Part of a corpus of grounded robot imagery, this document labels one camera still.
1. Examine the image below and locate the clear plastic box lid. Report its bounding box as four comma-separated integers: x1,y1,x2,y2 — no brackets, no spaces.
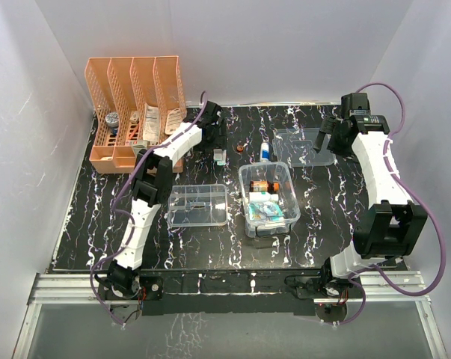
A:
272,128,336,168

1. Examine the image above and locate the white gauze packet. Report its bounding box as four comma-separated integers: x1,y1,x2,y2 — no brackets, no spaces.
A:
213,149,227,166

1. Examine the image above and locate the brown medicine bottle orange cap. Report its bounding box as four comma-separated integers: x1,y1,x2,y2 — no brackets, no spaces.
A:
249,180,280,194

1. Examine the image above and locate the white green medicine bottle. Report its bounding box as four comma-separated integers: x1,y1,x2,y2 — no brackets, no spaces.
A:
248,192,279,203

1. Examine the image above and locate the clear divided tray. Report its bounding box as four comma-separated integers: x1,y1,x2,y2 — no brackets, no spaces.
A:
167,184,228,227

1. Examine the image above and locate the teal bandage packet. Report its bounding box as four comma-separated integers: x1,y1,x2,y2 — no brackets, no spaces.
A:
248,201,283,221

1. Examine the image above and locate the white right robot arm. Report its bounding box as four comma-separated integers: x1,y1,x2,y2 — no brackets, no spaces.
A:
313,93,428,297

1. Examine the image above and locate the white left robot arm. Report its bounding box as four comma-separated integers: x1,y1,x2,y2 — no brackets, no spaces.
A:
104,101,227,298

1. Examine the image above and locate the white medicine box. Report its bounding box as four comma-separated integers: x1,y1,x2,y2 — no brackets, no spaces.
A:
129,140,149,155

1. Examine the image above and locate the beige blister pack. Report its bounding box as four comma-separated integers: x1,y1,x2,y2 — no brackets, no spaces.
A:
165,108,183,135

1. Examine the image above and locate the white blue bandage roll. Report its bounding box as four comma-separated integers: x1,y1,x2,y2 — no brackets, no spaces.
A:
260,142,270,162

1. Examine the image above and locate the white paper packet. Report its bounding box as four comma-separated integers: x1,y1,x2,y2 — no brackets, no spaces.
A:
142,105,160,145

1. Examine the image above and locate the clear plastic storage box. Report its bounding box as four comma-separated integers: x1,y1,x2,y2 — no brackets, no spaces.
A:
239,162,301,238

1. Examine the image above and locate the orange plastic file organizer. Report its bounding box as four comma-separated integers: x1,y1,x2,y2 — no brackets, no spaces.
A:
85,56,187,174

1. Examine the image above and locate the round blue white tin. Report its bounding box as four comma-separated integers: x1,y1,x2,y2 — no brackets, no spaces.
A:
105,111,120,136

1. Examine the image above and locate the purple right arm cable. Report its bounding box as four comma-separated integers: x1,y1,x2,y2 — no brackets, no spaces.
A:
340,82,448,326

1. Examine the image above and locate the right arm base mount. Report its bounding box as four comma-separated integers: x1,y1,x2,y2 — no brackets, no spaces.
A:
284,270,361,321

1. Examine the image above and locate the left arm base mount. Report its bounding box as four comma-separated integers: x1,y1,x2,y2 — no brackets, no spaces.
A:
93,269,164,314

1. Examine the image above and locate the aluminium frame rail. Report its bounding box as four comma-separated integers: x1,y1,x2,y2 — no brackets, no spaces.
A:
13,269,448,358

